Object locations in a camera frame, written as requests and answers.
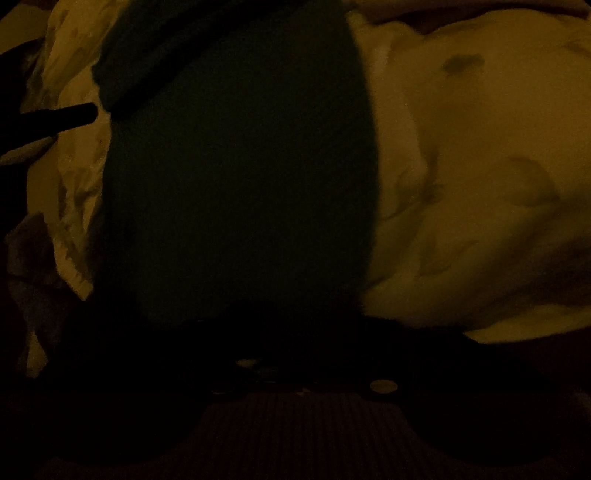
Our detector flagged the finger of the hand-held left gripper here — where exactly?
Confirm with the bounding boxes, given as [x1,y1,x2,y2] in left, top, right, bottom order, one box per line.
[0,103,99,154]

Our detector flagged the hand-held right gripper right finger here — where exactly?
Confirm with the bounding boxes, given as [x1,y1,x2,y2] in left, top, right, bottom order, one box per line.
[302,308,574,403]

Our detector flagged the dark green knit garment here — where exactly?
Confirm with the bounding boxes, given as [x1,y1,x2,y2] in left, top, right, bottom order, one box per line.
[91,0,385,333]

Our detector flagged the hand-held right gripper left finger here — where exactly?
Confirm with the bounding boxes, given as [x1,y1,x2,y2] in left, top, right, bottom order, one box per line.
[60,308,298,403]

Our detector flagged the crumpled white sheet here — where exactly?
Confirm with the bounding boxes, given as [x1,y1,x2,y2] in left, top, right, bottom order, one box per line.
[23,0,591,344]

